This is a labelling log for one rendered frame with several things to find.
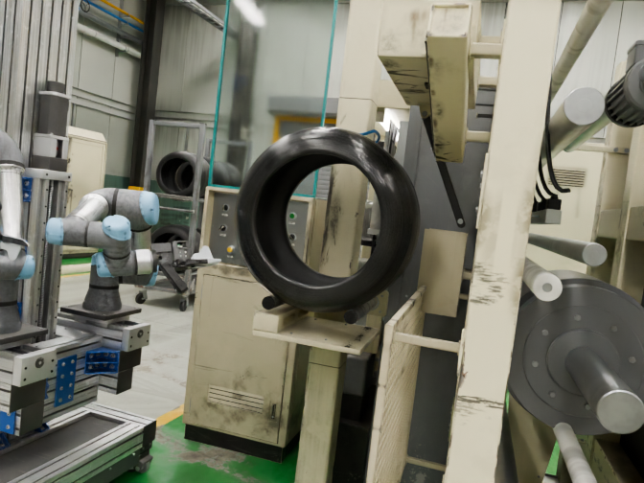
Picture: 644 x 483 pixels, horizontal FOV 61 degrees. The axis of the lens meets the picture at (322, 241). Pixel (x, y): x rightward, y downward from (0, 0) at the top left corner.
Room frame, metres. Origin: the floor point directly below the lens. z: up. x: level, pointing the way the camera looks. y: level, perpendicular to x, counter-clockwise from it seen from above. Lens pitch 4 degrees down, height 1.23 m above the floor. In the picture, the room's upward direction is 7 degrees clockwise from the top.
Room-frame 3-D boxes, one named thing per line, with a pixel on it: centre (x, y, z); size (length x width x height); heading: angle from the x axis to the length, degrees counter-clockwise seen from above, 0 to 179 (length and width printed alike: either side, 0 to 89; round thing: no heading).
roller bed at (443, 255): (2.00, -0.46, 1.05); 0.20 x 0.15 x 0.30; 164
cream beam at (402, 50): (1.69, -0.28, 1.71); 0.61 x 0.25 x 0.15; 164
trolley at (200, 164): (6.13, 1.43, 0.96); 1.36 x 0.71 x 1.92; 161
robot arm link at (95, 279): (2.21, 0.86, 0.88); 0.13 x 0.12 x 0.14; 103
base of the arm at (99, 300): (2.21, 0.87, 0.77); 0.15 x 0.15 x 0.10
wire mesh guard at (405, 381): (1.58, -0.29, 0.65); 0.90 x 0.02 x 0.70; 164
